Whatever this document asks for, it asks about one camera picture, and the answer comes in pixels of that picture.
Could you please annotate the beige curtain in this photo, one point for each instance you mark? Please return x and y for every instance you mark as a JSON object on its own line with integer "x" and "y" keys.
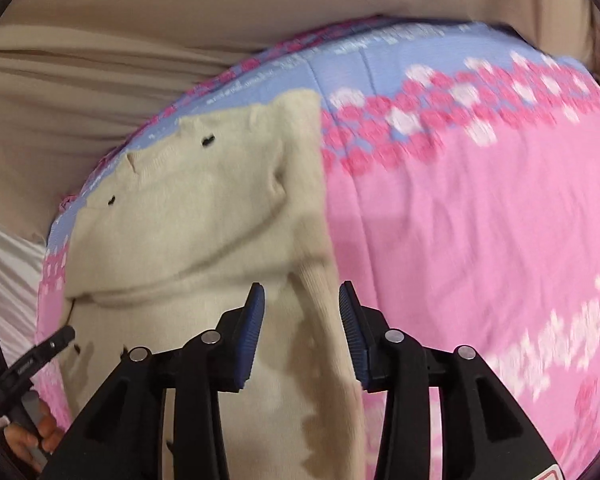
{"x": 130, "y": 25}

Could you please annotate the pink floral bed blanket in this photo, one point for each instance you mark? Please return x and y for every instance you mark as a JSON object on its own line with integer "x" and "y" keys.
{"x": 455, "y": 235}

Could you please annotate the cream knitted sweater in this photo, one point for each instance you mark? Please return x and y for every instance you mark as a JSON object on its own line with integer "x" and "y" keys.
{"x": 205, "y": 235}

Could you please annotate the white satin curtain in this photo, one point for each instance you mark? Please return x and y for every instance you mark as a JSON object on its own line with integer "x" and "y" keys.
{"x": 10, "y": 270}

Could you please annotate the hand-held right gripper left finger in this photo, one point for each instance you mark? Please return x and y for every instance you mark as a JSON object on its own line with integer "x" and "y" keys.
{"x": 249, "y": 345}

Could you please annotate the person's left hand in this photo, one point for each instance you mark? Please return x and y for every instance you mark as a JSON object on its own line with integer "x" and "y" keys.
{"x": 25, "y": 437}

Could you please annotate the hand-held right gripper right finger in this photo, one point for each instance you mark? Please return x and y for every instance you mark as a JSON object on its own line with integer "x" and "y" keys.
{"x": 354, "y": 345}

